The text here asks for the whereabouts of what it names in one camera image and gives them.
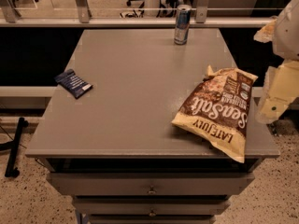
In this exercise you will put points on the black stand leg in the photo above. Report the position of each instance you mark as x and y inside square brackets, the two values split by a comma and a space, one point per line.
[12, 170]

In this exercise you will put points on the blue rxbar blueberry bar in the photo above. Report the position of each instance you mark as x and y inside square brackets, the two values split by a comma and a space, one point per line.
[72, 83]

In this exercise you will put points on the grey railing frame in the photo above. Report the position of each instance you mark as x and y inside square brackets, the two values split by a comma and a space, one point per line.
[106, 13]

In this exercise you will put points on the grey drawer cabinet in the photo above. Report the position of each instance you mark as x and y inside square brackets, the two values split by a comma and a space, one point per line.
[140, 78]

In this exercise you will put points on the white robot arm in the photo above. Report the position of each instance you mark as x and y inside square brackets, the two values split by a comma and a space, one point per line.
[285, 41]

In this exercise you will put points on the blue silver energy drink can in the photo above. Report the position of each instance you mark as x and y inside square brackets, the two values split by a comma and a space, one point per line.
[182, 24]

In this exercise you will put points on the middle grey drawer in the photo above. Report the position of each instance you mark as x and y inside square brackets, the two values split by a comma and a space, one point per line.
[148, 206]

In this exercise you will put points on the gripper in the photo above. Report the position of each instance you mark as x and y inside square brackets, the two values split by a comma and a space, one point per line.
[287, 32]

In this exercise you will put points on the bottom grey drawer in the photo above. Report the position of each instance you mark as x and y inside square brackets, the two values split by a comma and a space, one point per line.
[152, 220]

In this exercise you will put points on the black office chair centre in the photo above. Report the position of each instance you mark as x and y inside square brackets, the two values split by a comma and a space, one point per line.
[150, 9]

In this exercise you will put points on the brown sea salt chip bag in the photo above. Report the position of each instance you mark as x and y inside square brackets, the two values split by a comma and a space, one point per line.
[218, 110]

